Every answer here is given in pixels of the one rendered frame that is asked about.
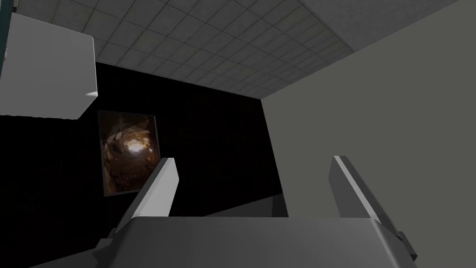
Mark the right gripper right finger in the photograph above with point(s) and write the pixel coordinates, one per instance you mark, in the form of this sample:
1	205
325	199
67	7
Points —
349	193

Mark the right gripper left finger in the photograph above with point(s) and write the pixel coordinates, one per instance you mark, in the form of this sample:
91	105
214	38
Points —
158	193

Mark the brown picture on wall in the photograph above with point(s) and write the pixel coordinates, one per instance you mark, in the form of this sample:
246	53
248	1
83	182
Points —
128	152

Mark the white wall cupboard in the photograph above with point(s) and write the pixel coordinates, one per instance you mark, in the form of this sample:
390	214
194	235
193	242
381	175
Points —
44	67

